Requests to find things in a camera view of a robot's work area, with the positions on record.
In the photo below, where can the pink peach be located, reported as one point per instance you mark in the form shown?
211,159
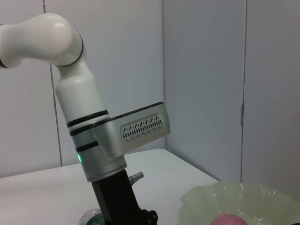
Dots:
229,220

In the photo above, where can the clear green-label water bottle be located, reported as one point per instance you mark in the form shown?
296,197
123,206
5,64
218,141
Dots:
92,218

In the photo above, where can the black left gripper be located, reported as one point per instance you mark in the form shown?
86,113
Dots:
117,199

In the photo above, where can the green glass fruit plate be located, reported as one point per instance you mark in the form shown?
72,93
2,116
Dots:
246,197

